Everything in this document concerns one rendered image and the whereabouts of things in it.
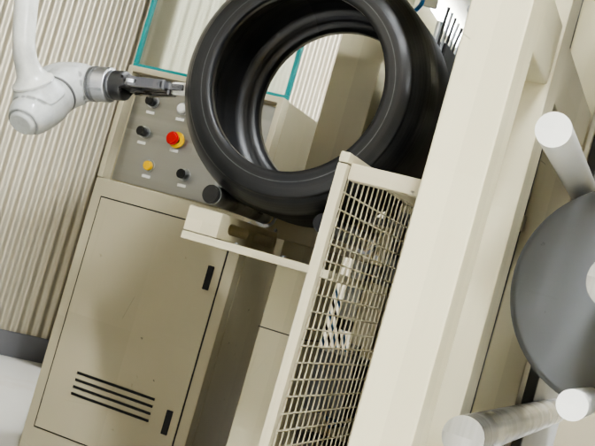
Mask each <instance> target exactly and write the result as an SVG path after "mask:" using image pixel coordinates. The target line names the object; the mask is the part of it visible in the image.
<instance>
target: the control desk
mask: <svg viewBox="0 0 595 446"><path fill-rule="evenodd" d="M317 124H318V122H317V121H315V120H314V119H312V118H311V117H309V116H308V115H307V114H305V113H304V112H302V111H301V110H299V109H298V108H297V107H296V106H295V105H293V104H291V103H290V102H289V101H288V100H286V99H285V98H283V97H279V96H271V95H268V94H266V96H265V100H264V103H263V108H262V116H261V126H262V134H263V139H264V143H265V145H266V148H267V152H268V154H269V156H270V158H271V159H272V161H273V163H274V165H275V166H276V167H277V169H278V170H279V171H282V172H295V171H303V170H305V165H306V161H307V158H308V155H309V151H310V149H311V145H312V142H313V137H314V133H315V130H316V127H317ZM97 176H99V177H97V180H96V183H95V187H94V189H93V192H92V196H91V198H90V202H89V208H88V210H87V213H86V217H85V220H84V223H83V226H82V230H81V234H80V238H79V241H78V244H77V247H76V250H75V253H74V256H73V262H72V265H71V268H70V271H69V274H68V277H67V281H66V286H65V289H64V292H63V295H62V298H61V302H60V305H59V307H58V313H57V317H56V319H55V323H54V326H53V328H52V332H51V335H50V340H49V344H48V347H47V350H46V353H45V356H44V360H43V362H42V368H41V371H40V374H39V377H38V381H37V383H36V386H35V392H34V395H33V398H32V402H31V404H30V407H29V411H28V414H27V419H26V422H25V426H24V428H23V432H22V435H21V438H20V441H19V446H226V445H227V442H228V437H229V433H230V430H231V427H232V424H233V420H234V417H235V414H236V408H237V405H238V402H239V398H240V395H241V392H242V389H243V384H244V380H245V377H246V374H247V371H248V367H249V364H250V361H251V355H252V352H253V349H254V345H255V340H256V339H257V336H258V332H259V326H260V324H261V320H262V318H263V314H264V310H265V308H266V304H267V299H268V296H269V292H270V289H271V286H272V283H273V279H274V274H275V271H276V267H277V265H276V264H272V263H269V262H266V261H263V260H259V259H256V258H251V257H247V256H245V255H241V254H237V253H235V252H231V251H228V250H223V249H219V248H216V247H213V246H210V245H206V244H203V243H200V242H194V241H191V240H188V239H184V238H181V234H182V230H185V229H183V227H184V223H185V220H186V217H187V214H188V210H189V206H190V205H195V206H198V207H201V208H205V209H208V210H212V211H217V212H221V213H224V214H227V215H228V216H231V217H234V218H237V219H240V220H244V217H243V216H241V215H238V214H235V213H233V212H230V211H226V210H223V209H221V208H219V207H217V206H214V205H211V204H208V203H207V202H205V201H204V199H203V197H202V193H203V190H204V188H205V187H206V186H208V185H216V186H218V187H220V188H221V186H220V185H219V184H218V183H217V182H216V181H215V179H214V178H213V177H212V176H211V175H210V174H209V172H208V171H207V169H206V168H205V166H204V164H203V162H202V161H201V159H200V157H199V155H198V154H197V152H196V149H195V147H194V145H193V142H192V140H191V138H190V134H189V129H188V125H187V120H186V113H185V96H176V97H152V98H148V97H147V96H135V94H133V95H132V96H131V97H130V98H129V99H128V100H127V101H119V103H118V106H117V110H116V112H115V115H114V119H113V122H112V127H111V131H110V133H109V136H108V140H107V143H106V146H105V149H104V155H103V157H102V161H101V164H100V167H99V170H98V173H97Z"/></svg>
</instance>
